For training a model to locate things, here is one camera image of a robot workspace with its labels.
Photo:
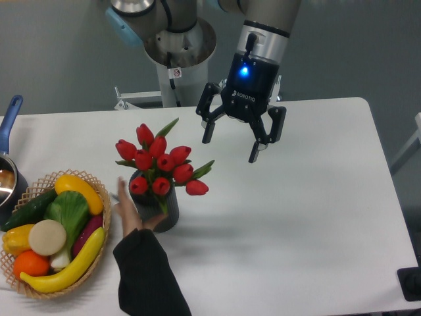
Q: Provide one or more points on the purple sweet potato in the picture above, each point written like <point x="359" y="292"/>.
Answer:
<point x="93" y="224"/>

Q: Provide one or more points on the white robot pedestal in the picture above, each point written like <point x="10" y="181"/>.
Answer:
<point x="181" y="61"/>

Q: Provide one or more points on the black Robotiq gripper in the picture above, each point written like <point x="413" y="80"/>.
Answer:
<point x="245" y="97"/>

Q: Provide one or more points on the round beige disc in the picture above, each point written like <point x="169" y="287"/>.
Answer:
<point x="47" y="237"/>

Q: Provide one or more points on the yellow banana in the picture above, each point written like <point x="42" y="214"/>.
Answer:
<point x="69" y="268"/>

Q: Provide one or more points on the black sleeved forearm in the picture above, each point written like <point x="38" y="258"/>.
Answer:
<point x="147" y="284"/>

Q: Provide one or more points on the person's hand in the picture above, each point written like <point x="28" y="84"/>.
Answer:
<point x="127" y="211"/>

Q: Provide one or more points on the white frame at right edge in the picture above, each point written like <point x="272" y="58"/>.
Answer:
<point x="410" y="147"/>

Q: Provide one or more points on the dark grey ribbed vase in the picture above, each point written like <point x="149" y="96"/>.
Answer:
<point x="160" y="198"/>

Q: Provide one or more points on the black device at table edge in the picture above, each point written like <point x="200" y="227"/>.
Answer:
<point x="409" y="279"/>

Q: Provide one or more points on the green bok choy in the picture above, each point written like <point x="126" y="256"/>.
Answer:
<point x="69" y="208"/>

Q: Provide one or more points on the red tulip bouquet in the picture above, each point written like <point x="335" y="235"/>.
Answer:
<point x="160" y="170"/>

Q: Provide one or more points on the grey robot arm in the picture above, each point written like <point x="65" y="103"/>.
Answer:
<point x="264" y="34"/>

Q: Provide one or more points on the woven wicker basket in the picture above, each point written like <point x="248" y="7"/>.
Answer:
<point x="40" y="186"/>

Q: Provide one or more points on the blue handled saucepan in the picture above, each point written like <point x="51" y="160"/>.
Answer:
<point x="13" y="184"/>

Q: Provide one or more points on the orange fruit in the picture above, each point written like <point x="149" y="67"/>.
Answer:
<point x="32" y="264"/>

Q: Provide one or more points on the yellow bell pepper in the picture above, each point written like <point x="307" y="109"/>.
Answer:
<point x="16" y="240"/>

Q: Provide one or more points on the dark green cucumber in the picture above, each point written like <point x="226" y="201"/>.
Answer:
<point x="31" y="212"/>

